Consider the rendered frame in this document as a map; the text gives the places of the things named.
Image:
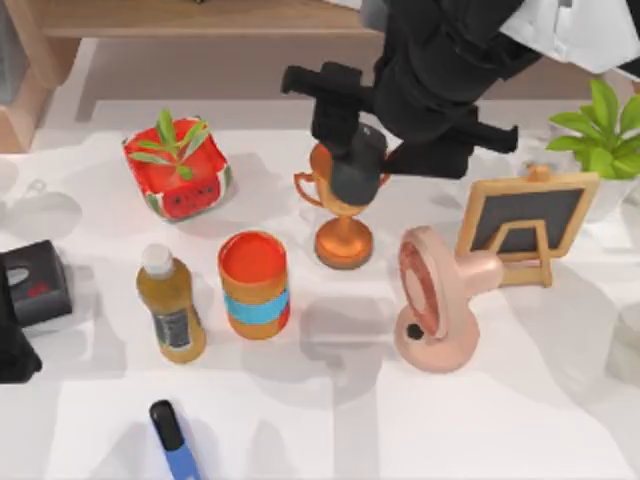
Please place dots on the grey rounded box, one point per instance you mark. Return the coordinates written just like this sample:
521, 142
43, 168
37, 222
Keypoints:
357, 170

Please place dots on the wooden framed blackboard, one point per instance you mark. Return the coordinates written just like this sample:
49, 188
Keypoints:
530, 210

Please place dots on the copper trophy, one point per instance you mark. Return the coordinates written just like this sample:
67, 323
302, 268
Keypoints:
344, 240

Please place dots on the wooden shelf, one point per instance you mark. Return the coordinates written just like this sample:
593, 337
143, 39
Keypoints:
200, 20

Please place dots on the watermelon plant pot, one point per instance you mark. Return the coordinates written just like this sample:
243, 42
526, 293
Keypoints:
185, 195

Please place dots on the pink desk fan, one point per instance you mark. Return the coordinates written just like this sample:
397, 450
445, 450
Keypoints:
440, 330

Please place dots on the green plant in white pot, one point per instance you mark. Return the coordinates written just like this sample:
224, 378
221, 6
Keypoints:
600, 140

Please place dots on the orange can with blue band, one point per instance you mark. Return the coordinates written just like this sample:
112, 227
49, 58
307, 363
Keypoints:
255, 295

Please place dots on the yellow bottle with white cap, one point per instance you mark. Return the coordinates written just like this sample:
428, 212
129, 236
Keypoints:
172, 310

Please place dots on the wooden cupboard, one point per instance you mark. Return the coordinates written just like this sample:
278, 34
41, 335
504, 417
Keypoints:
22, 125

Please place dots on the blue pen with black cap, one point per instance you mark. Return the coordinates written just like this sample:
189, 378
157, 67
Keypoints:
172, 440

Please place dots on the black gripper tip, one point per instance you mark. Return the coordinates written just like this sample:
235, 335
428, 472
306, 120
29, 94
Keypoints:
15, 355

